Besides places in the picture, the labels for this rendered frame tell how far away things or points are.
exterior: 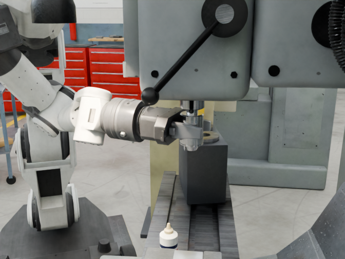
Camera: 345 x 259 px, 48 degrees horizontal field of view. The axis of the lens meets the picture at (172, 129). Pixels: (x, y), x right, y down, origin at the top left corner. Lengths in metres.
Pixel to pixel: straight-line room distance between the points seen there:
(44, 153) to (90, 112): 0.60
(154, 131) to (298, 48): 0.30
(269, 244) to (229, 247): 1.74
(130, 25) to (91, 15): 9.40
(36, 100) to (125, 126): 0.35
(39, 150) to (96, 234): 0.50
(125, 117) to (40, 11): 0.26
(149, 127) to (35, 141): 0.70
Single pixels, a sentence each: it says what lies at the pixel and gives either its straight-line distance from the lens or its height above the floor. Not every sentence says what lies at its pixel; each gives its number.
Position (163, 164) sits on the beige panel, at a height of 0.47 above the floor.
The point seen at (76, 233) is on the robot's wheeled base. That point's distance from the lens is 1.75.
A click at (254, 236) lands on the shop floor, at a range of 2.82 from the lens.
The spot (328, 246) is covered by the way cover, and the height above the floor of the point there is 0.95.
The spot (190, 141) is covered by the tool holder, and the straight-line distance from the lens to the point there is 0.76.
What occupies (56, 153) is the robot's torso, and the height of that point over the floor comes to 0.99.
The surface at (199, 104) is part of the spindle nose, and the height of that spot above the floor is 1.29.
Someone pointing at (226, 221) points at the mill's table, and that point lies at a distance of 1.12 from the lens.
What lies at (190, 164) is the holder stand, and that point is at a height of 1.04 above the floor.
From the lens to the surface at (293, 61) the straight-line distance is 0.64.
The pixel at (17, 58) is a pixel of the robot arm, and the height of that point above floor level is 1.35.
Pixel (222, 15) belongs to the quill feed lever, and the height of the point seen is 1.45.
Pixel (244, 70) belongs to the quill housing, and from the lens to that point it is 0.66.
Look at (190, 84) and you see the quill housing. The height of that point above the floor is 1.34.
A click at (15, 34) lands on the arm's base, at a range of 1.01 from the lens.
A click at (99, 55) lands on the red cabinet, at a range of 5.48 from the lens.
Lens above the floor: 1.46
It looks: 17 degrees down
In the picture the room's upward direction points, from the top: straight up
